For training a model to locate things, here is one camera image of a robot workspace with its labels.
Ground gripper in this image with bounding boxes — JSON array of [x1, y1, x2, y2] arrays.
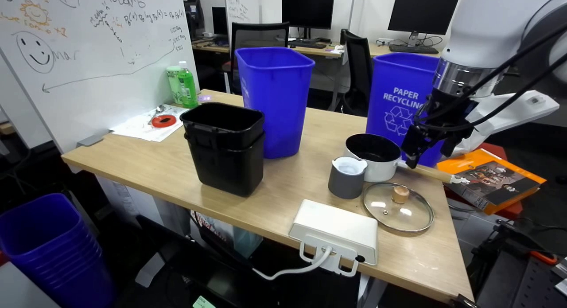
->
[[400, 89, 480, 169]]

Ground glass lid with wooden knob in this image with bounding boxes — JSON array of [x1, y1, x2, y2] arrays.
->
[[362, 182, 435, 233]]

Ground grey mug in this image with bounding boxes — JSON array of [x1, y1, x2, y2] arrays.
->
[[327, 156, 369, 200]]

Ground blue paper recycling bin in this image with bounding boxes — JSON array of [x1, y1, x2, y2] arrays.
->
[[365, 52, 446, 168]]

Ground orange cardboard box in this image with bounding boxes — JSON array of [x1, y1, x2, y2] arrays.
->
[[436, 148, 548, 216]]

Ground black keyboard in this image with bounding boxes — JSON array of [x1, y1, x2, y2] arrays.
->
[[388, 44, 439, 55], [289, 39, 328, 50]]

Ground white box device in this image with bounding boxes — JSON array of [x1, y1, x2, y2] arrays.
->
[[288, 199, 379, 277]]

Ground plain blue bin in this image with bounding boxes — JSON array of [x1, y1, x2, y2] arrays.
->
[[234, 47, 316, 160]]

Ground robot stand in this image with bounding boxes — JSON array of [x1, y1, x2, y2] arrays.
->
[[475, 250, 567, 308]]

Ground stack of black bins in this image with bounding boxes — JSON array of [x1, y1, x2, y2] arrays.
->
[[179, 101, 267, 198]]

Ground black mesh office chair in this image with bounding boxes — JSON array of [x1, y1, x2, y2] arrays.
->
[[222, 22, 291, 94]]

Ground small whiteboard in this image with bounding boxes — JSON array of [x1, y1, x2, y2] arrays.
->
[[225, 0, 261, 35]]

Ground small black monitor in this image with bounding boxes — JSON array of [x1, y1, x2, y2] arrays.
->
[[211, 6, 229, 36]]

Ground green liquid bottle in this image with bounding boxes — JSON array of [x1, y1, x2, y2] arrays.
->
[[178, 61, 199, 109]]

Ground silver metal tool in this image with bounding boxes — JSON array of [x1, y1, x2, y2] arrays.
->
[[147, 105, 167, 125]]

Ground red tape roll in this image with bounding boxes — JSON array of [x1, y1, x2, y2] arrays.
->
[[151, 114, 178, 129]]

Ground white paper sheets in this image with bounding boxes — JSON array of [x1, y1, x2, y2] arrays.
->
[[110, 104, 190, 143]]

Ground large whiteboard with drawings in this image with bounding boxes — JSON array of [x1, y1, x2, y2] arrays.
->
[[0, 0, 200, 154]]

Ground stack of blue bins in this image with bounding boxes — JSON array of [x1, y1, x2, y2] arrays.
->
[[0, 192, 117, 308]]

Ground white pot with wooden handle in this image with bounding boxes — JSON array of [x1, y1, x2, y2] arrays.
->
[[343, 133, 453, 185]]

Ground white cable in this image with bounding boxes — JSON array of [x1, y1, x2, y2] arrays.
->
[[252, 246, 333, 281]]

